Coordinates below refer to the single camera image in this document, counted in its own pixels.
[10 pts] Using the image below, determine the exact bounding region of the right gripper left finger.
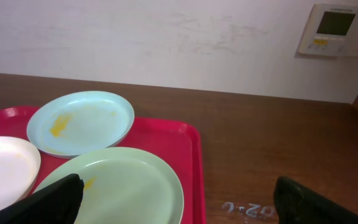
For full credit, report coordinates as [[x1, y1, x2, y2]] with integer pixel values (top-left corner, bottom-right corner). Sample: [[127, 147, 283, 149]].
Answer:
[[0, 174, 85, 224]]

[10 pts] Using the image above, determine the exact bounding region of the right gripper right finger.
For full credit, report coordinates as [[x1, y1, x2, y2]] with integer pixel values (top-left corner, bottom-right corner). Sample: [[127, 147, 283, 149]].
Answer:
[[273, 177, 358, 224]]

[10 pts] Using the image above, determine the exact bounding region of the white plate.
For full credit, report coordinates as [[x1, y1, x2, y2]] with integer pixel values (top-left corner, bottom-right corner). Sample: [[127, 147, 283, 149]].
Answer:
[[0, 136, 41, 210]]

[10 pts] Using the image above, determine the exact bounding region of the light blue plate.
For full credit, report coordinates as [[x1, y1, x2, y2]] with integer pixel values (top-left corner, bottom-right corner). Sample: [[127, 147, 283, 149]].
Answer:
[[26, 91, 135, 159]]

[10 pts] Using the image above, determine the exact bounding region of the red plastic tray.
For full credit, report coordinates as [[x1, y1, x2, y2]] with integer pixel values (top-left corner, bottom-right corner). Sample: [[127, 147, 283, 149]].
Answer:
[[0, 106, 206, 224]]

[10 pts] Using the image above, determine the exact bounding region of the light green plate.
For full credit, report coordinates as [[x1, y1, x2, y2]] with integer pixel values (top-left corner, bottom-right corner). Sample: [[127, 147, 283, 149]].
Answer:
[[37, 147, 184, 224]]

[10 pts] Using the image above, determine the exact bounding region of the wall control panel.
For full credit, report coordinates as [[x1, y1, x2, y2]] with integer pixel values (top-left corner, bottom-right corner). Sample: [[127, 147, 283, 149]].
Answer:
[[298, 3, 358, 57]]

